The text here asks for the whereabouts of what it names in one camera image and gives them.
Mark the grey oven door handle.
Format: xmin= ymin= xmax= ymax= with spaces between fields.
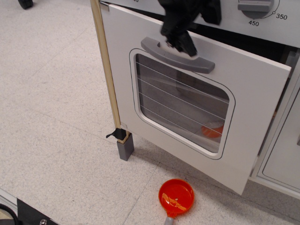
xmin=141 ymin=37 xmax=215 ymax=74

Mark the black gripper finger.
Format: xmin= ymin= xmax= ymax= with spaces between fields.
xmin=166 ymin=31 xmax=197 ymax=57

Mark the grey temperature knob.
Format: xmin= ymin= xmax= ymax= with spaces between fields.
xmin=238 ymin=0 xmax=274 ymax=19

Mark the black cable at corner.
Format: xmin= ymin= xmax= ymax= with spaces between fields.
xmin=0 ymin=203 xmax=19 ymax=225

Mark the orange object inside oven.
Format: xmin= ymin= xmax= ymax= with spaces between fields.
xmin=201 ymin=121 xmax=224 ymax=138

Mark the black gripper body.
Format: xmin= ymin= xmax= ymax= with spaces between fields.
xmin=159 ymin=0 xmax=222 ymax=37

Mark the white side cabinet door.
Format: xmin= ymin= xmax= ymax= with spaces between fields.
xmin=257 ymin=77 xmax=300 ymax=191

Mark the black caster wheel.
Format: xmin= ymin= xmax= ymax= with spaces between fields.
xmin=18 ymin=0 xmax=33 ymax=10

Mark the white toy oven door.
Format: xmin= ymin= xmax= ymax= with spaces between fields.
xmin=100 ymin=2 xmax=291 ymax=194

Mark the orange toy frying pan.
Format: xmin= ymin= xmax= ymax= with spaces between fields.
xmin=158 ymin=179 xmax=195 ymax=225

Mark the grey post foot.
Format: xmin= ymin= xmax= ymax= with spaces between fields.
xmin=117 ymin=134 xmax=134 ymax=161

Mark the light wooden corner post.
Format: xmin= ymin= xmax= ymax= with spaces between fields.
xmin=90 ymin=0 xmax=121 ymax=128

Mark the white toy kitchen cabinet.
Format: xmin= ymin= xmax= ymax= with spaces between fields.
xmin=92 ymin=0 xmax=300 ymax=198

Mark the black metal base plate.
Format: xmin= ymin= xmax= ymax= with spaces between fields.
xmin=17 ymin=199 xmax=59 ymax=225

